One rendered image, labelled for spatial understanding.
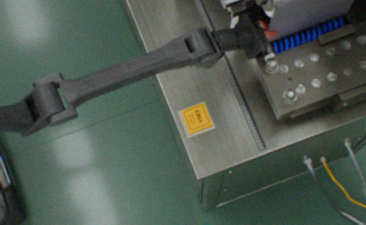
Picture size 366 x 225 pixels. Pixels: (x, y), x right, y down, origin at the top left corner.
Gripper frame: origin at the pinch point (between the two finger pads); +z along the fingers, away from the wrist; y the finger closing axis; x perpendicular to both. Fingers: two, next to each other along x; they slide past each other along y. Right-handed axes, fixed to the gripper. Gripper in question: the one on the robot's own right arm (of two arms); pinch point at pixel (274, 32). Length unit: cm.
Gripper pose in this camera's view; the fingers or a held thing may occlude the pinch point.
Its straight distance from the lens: 182.5
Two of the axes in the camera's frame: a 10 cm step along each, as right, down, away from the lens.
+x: 4.3, -4.2, -8.0
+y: 3.6, 8.9, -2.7
